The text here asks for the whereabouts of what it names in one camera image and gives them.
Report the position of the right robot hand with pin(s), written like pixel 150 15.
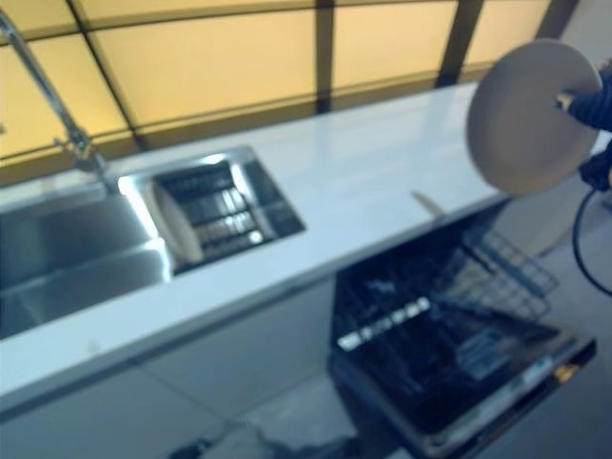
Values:
pixel 593 107

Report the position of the large white round plate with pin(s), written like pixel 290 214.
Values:
pixel 521 119

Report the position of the black built-in dishwasher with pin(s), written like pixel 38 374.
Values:
pixel 430 406

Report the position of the black dish drying rack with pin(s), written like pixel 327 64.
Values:
pixel 215 215

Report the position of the white glossy cabinet door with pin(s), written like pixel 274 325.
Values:
pixel 248 354
pixel 72 421

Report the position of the chrome pull-down kitchen faucet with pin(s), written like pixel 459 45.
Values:
pixel 79 146

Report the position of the stainless steel kitchen sink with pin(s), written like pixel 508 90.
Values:
pixel 57 239

